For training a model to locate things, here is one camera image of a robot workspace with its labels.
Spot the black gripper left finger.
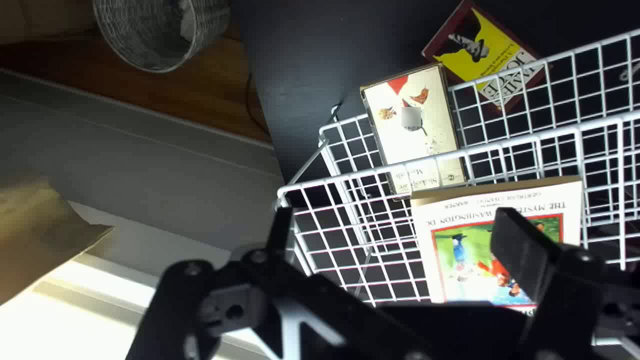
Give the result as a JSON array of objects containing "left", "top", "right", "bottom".
[{"left": 266, "top": 208, "right": 292, "bottom": 257}]

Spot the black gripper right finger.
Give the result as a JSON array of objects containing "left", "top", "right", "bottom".
[{"left": 491, "top": 208, "right": 563, "bottom": 308}]

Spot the colourful illustrated book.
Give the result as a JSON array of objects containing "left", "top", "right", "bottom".
[{"left": 410, "top": 175, "right": 584, "bottom": 312}]

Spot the white book with red figures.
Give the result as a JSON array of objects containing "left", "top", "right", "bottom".
[{"left": 361, "top": 66, "right": 467, "bottom": 194}]

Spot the black side table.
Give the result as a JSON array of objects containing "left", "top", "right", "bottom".
[{"left": 232, "top": 0, "right": 640, "bottom": 177}]

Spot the white wire two-tier rack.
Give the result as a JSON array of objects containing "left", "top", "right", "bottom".
[{"left": 278, "top": 29, "right": 640, "bottom": 305}]

